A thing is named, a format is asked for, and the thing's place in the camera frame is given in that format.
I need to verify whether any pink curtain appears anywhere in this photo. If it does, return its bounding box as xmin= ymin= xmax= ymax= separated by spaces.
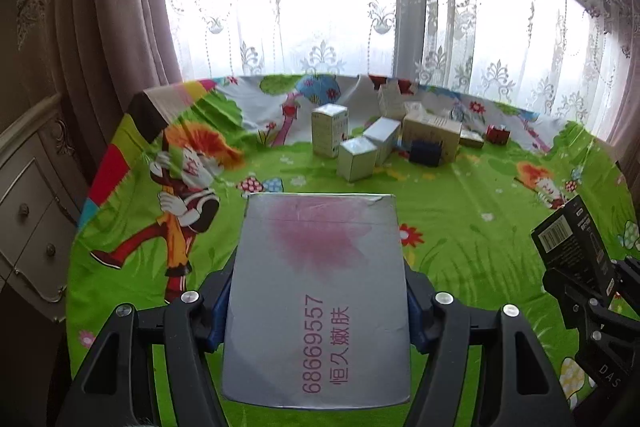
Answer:
xmin=0 ymin=0 xmax=183 ymax=188

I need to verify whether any small red and black box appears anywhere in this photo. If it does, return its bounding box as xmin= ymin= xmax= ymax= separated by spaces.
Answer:
xmin=486 ymin=124 xmax=511 ymax=146

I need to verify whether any white dresser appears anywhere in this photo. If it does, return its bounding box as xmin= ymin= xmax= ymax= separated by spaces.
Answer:
xmin=0 ymin=94 xmax=83 ymax=323

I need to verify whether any long silver box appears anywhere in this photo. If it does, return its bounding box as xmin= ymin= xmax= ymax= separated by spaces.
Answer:
xmin=362 ymin=117 xmax=402 ymax=166

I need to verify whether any white lace curtain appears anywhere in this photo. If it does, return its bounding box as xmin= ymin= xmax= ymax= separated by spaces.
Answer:
xmin=160 ymin=0 xmax=640 ymax=142

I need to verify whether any cartoon printed blanket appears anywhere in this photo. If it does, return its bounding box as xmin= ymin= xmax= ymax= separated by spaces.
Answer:
xmin=67 ymin=74 xmax=640 ymax=427

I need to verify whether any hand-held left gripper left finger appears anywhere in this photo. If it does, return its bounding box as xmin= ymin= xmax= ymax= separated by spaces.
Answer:
xmin=55 ymin=257 xmax=238 ymax=427

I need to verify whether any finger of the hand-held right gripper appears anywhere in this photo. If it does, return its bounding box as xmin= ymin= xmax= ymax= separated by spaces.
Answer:
xmin=611 ymin=256 xmax=640 ymax=320
xmin=542 ymin=267 xmax=611 ymax=345

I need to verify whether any tall white box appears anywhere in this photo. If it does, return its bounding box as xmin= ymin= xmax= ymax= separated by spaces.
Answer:
xmin=377 ymin=81 xmax=416 ymax=122

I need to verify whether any black box with barcode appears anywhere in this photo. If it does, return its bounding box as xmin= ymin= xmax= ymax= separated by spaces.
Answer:
xmin=530 ymin=194 xmax=621 ymax=303

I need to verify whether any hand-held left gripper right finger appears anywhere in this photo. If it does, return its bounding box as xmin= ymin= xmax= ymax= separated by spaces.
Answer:
xmin=400 ymin=264 xmax=576 ymax=427

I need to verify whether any silver box with pink print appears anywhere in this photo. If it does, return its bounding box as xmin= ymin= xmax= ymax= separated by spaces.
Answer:
xmin=221 ymin=193 xmax=412 ymax=409

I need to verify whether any white and green box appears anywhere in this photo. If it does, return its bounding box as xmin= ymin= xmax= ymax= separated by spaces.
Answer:
xmin=311 ymin=103 xmax=350 ymax=158

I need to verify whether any large beige box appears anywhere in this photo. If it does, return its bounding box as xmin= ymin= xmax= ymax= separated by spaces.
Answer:
xmin=401 ymin=111 xmax=463 ymax=164

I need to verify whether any silver cube box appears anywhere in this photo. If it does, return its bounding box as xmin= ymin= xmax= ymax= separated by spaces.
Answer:
xmin=338 ymin=137 xmax=379 ymax=183

